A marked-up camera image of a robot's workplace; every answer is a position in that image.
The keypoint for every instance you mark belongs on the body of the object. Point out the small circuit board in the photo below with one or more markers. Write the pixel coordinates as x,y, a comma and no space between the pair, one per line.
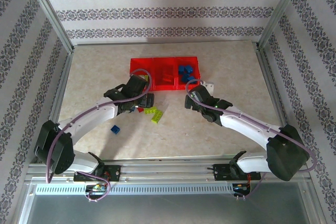
239,187
96,187

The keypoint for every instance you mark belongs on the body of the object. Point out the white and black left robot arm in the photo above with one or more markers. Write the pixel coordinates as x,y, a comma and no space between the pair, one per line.
92,120

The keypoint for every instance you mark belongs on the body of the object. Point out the blue lego brick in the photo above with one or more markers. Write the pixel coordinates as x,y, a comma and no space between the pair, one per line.
181,69
186,78
115,129
193,81
189,68

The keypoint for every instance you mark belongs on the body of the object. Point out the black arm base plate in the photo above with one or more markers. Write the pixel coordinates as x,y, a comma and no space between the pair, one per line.
223,172
113,172

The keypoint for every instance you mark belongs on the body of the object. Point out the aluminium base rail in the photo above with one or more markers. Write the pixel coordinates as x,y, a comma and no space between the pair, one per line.
168,169

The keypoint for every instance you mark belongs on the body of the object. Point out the red bin holding blue legos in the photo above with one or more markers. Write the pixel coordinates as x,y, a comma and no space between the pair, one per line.
190,61

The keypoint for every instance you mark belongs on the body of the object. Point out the aluminium frame post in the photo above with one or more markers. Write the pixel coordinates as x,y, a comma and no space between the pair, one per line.
47,9
282,6

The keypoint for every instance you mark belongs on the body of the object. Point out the red lego brick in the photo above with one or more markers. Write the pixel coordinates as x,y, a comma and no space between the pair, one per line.
140,110
168,78

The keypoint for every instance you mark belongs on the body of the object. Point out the aluminium table side rail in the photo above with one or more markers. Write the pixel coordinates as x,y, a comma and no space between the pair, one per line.
61,85
270,85

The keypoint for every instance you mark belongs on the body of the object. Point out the green lego brick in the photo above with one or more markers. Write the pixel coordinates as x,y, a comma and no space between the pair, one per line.
144,78
156,116
151,110

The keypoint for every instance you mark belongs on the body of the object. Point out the grey metal sheet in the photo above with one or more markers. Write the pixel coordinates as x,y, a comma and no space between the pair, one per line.
168,209

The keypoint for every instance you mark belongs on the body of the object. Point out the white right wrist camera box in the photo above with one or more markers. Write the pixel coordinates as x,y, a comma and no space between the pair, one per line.
209,86

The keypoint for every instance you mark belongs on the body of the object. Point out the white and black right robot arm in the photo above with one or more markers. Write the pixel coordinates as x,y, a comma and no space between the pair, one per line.
244,129

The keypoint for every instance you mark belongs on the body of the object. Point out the dark left wrist camera box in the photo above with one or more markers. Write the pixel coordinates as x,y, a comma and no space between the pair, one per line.
149,100

